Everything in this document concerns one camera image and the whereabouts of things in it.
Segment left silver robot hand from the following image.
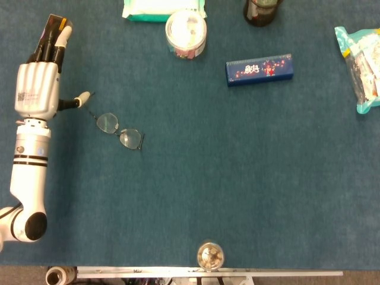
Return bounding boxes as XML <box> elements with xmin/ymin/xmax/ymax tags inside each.
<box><xmin>14</xmin><ymin>25</ymin><xmax>91</xmax><ymax>121</ymax></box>

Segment thin black framed eyeglasses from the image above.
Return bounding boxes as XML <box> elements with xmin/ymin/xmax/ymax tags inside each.
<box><xmin>84</xmin><ymin>92</ymin><xmax>146</xmax><ymax>152</ymax></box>

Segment black box with gold text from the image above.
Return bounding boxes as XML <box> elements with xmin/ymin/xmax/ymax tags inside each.
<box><xmin>37</xmin><ymin>13</ymin><xmax>74</xmax><ymax>51</ymax></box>

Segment green white wet wipes pack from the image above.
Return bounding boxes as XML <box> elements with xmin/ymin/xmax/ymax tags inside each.
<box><xmin>122</xmin><ymin>0</ymin><xmax>206</xmax><ymax>23</ymax></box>

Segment clear jar of colourful clips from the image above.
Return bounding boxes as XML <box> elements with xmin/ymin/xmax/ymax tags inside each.
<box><xmin>164</xmin><ymin>9</ymin><xmax>208</xmax><ymax>61</ymax></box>

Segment brown tape roll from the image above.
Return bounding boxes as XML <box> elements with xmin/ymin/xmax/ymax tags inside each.
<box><xmin>45</xmin><ymin>266</ymin><xmax>77</xmax><ymax>285</ymax></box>

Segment long blue printed box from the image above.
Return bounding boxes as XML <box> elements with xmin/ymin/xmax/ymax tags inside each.
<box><xmin>226</xmin><ymin>53</ymin><xmax>295</xmax><ymax>87</ymax></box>

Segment black mesh pen holder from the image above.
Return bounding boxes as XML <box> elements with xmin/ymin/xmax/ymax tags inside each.
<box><xmin>243</xmin><ymin>0</ymin><xmax>283</xmax><ymax>27</ymax></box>

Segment round clear jar silver lid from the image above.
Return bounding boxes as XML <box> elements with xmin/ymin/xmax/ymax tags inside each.
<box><xmin>197</xmin><ymin>240</ymin><xmax>225</xmax><ymax>273</ymax></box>

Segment teal clear snack bag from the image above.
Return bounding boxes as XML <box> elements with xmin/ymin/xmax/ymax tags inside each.
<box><xmin>334</xmin><ymin>26</ymin><xmax>380</xmax><ymax>115</ymax></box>

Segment aluminium table edge rail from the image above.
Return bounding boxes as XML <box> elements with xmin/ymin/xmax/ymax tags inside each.
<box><xmin>76</xmin><ymin>266</ymin><xmax>344</xmax><ymax>279</ymax></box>

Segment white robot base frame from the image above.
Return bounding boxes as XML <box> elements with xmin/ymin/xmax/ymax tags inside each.
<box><xmin>121</xmin><ymin>276</ymin><xmax>255</xmax><ymax>285</ymax></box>

